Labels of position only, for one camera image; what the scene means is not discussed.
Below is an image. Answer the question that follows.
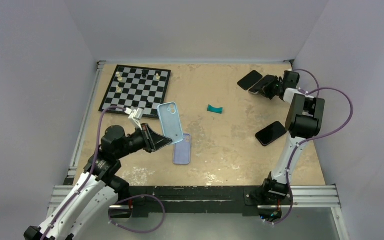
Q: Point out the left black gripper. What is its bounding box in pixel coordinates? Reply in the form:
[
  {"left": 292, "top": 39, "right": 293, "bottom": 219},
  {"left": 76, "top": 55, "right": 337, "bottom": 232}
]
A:
[{"left": 115, "top": 122, "right": 172, "bottom": 159}]

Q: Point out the black phone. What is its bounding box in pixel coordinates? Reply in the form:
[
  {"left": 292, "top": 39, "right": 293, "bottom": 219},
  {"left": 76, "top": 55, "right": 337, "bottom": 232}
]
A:
[{"left": 237, "top": 70, "right": 263, "bottom": 91}]

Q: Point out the lilac phone case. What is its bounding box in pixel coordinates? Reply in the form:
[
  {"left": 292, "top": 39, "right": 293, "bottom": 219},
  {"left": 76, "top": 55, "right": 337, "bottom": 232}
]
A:
[{"left": 173, "top": 133, "right": 192, "bottom": 165}]

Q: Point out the light blue phone case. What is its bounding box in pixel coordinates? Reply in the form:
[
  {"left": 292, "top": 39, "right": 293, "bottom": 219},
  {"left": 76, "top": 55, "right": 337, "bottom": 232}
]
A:
[{"left": 157, "top": 102, "right": 184, "bottom": 145}]

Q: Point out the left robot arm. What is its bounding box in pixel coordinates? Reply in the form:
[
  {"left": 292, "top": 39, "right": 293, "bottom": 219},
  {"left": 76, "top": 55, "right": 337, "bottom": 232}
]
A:
[{"left": 23, "top": 123, "right": 173, "bottom": 240}]

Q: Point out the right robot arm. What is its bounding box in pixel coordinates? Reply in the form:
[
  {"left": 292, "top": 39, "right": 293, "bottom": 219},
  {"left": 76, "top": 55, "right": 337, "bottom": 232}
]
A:
[{"left": 259, "top": 71, "right": 326, "bottom": 204}]

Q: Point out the black chess piece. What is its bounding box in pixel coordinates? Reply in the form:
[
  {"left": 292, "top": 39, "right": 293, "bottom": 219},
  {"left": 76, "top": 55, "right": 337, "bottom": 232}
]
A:
[
  {"left": 141, "top": 69, "right": 149, "bottom": 79},
  {"left": 146, "top": 100, "right": 153, "bottom": 108}
]

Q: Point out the teal curved block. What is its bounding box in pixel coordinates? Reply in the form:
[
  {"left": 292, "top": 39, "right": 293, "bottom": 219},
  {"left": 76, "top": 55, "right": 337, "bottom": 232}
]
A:
[{"left": 207, "top": 104, "right": 223, "bottom": 114}]

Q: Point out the black white chessboard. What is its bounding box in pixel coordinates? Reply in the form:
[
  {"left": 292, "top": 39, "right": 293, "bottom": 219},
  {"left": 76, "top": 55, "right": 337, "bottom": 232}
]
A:
[{"left": 99, "top": 65, "right": 172, "bottom": 119}]

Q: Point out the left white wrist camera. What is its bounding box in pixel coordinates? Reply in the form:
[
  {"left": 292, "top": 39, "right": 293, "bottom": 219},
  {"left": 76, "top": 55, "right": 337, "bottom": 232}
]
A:
[{"left": 125, "top": 107, "right": 144, "bottom": 130}]

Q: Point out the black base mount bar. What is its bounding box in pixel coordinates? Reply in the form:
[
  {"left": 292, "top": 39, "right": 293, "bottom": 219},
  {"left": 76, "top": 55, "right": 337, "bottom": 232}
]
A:
[{"left": 105, "top": 185, "right": 294, "bottom": 220}]

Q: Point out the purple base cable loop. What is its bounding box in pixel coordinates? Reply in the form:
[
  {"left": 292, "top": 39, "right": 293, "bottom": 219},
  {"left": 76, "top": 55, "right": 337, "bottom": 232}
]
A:
[{"left": 107, "top": 194, "right": 166, "bottom": 234}]

